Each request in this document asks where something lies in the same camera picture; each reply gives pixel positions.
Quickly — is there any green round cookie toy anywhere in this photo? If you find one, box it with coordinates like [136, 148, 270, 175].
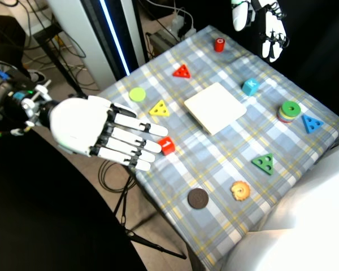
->
[128, 87, 147, 103]

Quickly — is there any coiled black cable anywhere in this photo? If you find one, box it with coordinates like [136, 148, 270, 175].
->
[98, 160, 137, 194]

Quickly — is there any blue plaid tablecloth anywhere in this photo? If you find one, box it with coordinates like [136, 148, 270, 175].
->
[97, 24, 339, 271]

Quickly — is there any brown round cookie toy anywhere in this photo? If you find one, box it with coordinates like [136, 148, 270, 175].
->
[187, 188, 210, 210]

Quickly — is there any red triangle with holes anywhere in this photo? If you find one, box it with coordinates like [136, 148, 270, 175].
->
[172, 64, 192, 79]

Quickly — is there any red wooden ring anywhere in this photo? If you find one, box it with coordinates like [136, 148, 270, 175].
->
[277, 115, 298, 124]

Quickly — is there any grey metal box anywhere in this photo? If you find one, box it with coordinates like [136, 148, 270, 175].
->
[149, 29, 179, 55]

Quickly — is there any blue wooden ring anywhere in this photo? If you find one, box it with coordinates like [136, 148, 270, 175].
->
[277, 112, 297, 122]

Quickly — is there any green wooden ring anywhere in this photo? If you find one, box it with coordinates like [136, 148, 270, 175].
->
[281, 100, 302, 117]

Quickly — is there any green triangle with holes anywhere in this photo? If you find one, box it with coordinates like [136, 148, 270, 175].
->
[251, 153, 274, 176]

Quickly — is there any blue letter block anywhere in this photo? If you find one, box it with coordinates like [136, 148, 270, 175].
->
[241, 78, 260, 97]

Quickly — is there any black tripod stand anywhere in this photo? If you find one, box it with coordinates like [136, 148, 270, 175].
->
[112, 169, 188, 260]

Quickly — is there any blue triangle with holes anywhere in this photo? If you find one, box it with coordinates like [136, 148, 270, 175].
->
[301, 114, 325, 134]

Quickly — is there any large black rounded cover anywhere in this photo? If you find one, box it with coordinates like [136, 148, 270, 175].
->
[0, 132, 148, 271]

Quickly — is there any yellow flower cookie toy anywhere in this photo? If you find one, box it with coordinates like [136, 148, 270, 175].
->
[231, 180, 251, 202]

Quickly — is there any yellow triangle with holes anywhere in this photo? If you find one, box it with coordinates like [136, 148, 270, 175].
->
[149, 99, 171, 117]

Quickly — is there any red number block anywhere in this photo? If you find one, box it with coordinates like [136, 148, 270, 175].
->
[157, 136, 176, 156]

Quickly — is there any black and white shoe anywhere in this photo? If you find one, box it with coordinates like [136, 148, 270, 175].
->
[27, 69, 47, 84]

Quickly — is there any black desk frame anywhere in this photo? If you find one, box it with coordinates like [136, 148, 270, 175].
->
[31, 22, 89, 98]

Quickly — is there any yellow wooden ring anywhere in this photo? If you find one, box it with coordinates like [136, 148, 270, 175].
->
[277, 109, 297, 120]

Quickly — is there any white column with blue light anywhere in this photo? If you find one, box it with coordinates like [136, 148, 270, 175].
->
[46, 0, 146, 91]

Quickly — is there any small white table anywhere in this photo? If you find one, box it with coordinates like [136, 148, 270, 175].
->
[183, 81, 248, 136]

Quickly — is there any large white rounded shell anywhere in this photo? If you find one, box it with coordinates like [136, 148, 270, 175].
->
[223, 135, 339, 271]

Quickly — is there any white power strip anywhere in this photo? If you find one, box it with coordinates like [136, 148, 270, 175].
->
[169, 12, 197, 37]

